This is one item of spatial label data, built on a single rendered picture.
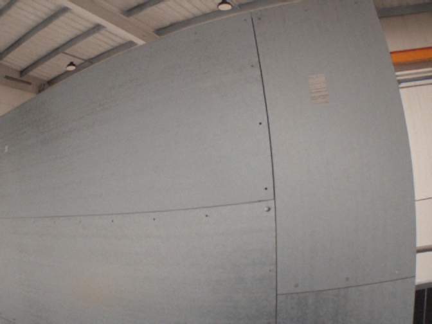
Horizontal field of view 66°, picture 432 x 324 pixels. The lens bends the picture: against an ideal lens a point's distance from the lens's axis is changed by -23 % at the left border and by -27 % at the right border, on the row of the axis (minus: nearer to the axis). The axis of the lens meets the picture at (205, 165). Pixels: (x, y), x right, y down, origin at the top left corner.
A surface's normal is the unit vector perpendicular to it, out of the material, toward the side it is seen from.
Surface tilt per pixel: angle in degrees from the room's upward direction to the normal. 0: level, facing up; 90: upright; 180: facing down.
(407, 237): 90
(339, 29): 90
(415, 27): 90
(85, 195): 90
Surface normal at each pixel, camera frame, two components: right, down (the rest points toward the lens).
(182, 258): -0.50, -0.11
